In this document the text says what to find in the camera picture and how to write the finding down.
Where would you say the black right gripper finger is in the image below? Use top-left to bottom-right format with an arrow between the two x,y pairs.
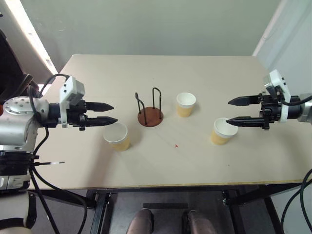
227,95 -> 260,107
226,116 -> 265,128

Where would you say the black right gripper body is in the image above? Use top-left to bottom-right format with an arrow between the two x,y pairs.
257,93 -> 281,132

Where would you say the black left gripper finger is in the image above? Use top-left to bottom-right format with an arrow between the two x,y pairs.
84,116 -> 118,128
86,101 -> 115,113

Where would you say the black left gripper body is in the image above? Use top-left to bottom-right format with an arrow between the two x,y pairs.
65,98 -> 88,132

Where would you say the yellow paper cup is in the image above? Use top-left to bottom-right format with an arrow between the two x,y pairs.
175,92 -> 197,118
210,117 -> 239,146
102,122 -> 131,153

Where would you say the dark brown furniture piece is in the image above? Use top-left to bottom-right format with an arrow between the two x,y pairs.
0,28 -> 41,101

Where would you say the dark rounded shape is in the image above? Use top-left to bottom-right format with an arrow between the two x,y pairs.
126,208 -> 155,234
186,210 -> 217,234

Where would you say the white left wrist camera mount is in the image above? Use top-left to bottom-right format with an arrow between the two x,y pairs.
59,75 -> 86,129

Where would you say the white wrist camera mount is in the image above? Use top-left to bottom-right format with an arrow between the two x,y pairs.
262,69 -> 292,124
59,75 -> 86,129

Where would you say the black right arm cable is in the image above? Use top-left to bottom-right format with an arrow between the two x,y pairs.
280,94 -> 312,234

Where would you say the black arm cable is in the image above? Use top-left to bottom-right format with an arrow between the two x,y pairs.
280,94 -> 312,234
28,73 -> 89,234

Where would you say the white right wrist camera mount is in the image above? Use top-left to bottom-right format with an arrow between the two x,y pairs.
262,69 -> 292,124

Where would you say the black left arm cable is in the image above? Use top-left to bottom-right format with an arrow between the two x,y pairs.
28,73 -> 89,234

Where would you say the brown wire cup holder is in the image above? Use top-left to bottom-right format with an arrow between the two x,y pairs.
134,87 -> 165,128

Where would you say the black cable tie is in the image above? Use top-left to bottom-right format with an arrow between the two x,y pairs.
33,160 -> 66,167

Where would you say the black metal table frame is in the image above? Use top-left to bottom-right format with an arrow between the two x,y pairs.
36,183 -> 304,234

